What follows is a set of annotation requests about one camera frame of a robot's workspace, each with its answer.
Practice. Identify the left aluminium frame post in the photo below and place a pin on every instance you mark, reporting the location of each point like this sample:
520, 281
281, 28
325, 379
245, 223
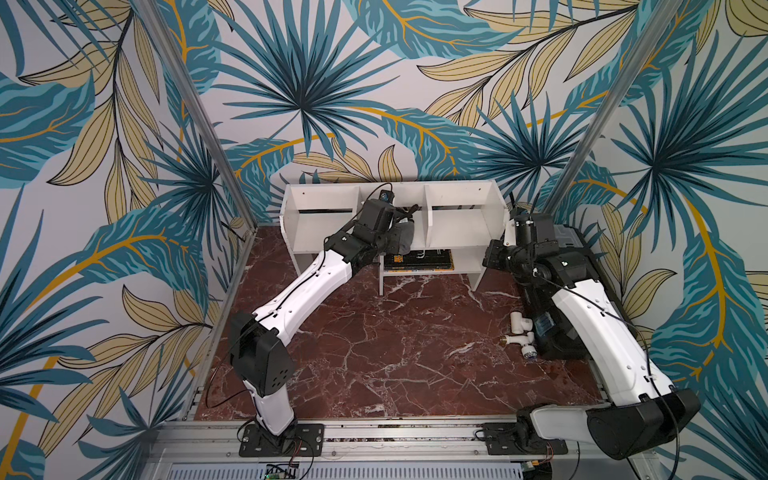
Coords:
163, 42

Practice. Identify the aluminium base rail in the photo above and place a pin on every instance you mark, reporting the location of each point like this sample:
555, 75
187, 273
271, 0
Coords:
403, 448

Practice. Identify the aluminium frame post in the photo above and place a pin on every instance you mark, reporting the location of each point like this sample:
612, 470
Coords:
637, 57
163, 42

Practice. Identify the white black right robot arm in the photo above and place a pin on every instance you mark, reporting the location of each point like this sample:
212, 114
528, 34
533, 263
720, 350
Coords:
644, 409

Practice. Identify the white pvc pipe fitting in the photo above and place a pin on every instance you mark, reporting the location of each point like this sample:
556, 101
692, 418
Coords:
522, 335

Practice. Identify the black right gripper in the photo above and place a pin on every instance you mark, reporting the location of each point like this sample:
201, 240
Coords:
498, 255

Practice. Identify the grey green cleaning cloth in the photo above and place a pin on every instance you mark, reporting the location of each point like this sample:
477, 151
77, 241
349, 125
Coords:
403, 236

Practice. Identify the black yellow tool tray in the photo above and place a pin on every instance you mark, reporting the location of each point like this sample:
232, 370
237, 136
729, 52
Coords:
421, 260

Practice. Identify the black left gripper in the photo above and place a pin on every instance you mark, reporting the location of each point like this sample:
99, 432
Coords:
393, 246

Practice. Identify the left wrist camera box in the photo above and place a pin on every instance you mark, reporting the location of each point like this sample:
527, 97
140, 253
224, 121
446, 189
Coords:
386, 196

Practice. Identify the white wooden bookshelf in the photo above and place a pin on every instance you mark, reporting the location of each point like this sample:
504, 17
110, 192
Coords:
460, 216

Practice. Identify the right aluminium frame post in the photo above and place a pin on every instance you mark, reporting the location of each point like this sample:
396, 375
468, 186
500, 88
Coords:
637, 57

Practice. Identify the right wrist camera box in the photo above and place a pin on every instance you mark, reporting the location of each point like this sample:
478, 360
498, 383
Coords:
532, 228

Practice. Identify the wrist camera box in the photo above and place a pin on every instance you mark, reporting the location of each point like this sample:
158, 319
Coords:
532, 228
386, 196

